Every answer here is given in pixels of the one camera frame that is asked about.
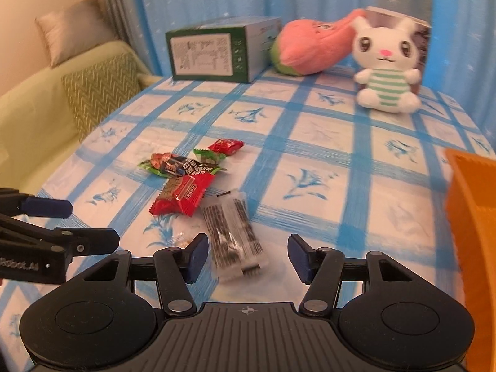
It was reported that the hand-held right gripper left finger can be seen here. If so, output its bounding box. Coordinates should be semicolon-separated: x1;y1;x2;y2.
64;233;210;316

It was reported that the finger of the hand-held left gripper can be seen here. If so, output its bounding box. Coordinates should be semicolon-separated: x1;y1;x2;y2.
0;188;73;219
0;214;120;257

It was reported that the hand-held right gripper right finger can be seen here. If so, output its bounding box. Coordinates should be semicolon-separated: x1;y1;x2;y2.
287;233;431;316

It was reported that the clear brown candy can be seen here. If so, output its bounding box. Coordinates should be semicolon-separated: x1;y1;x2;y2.
170;228;194;249

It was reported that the clear black-printed snack packet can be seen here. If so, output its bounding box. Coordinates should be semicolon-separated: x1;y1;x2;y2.
199;189;269;281

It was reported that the dark printed green-ended candy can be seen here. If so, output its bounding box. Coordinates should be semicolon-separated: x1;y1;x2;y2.
165;155;229;179

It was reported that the green brown candy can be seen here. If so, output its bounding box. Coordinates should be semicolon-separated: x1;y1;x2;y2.
193;148;227;165

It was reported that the small red snack packet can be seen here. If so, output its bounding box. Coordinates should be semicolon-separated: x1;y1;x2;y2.
207;138;246;156

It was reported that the orange plastic tray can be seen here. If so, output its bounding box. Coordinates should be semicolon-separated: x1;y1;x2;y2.
444;148;496;372

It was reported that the light green sofa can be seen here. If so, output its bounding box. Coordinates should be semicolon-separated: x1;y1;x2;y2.
0;41;163;202

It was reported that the blue checked tablecloth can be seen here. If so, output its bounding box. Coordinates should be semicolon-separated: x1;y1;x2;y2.
0;68;496;372

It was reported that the green zigzag cushion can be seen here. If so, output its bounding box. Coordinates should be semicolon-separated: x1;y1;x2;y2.
61;52;142;144

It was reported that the beige cushion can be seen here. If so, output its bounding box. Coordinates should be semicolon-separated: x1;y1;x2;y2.
35;0;113;68

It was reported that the green cardboard box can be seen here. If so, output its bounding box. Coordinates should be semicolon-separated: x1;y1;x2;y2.
165;16;283;84

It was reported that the white rabbit plush toy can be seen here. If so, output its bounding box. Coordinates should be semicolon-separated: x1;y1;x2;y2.
351;15;423;114

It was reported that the grey curtain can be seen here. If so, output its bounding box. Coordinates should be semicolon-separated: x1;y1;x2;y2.
97;0;153;78

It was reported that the pink plush toy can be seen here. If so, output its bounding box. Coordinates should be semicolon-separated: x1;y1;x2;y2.
272;8;367;76

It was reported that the white grey cardboard box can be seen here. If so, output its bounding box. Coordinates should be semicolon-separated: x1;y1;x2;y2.
364;6;432;95

